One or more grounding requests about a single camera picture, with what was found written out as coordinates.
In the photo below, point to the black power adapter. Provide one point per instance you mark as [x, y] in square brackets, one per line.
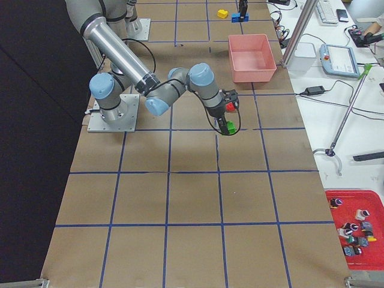
[314, 90]

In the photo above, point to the pink plastic box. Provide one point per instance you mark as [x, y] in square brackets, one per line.
[251, 59]

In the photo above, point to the green handled grabber tool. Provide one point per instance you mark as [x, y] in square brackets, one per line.
[330, 152]

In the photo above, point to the white keyboard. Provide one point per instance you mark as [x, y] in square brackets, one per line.
[325, 13]

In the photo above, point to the yellow toy block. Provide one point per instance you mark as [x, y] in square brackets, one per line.
[222, 13]

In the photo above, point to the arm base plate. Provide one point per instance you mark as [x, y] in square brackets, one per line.
[121, 119]
[138, 29]

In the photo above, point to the blue teach pendant tablet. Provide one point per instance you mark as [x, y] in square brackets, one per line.
[338, 61]

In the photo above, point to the aluminium frame post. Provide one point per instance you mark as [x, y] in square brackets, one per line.
[298, 31]

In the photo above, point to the green toy block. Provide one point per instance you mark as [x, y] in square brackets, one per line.
[231, 128]

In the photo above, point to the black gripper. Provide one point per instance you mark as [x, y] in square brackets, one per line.
[216, 112]

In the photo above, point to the black smartphone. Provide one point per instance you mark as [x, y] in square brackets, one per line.
[342, 15]

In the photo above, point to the brown paper table cover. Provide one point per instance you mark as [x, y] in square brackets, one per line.
[174, 204]

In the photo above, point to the red parts tray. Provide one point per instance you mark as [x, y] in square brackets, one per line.
[358, 218]

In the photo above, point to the white square device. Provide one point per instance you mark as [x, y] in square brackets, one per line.
[303, 58]

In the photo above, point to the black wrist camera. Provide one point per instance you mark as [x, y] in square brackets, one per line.
[231, 96]

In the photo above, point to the red toy block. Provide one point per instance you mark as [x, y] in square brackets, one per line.
[230, 107]

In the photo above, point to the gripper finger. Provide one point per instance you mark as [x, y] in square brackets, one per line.
[243, 6]

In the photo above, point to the blue toy block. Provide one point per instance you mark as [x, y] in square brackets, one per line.
[237, 18]

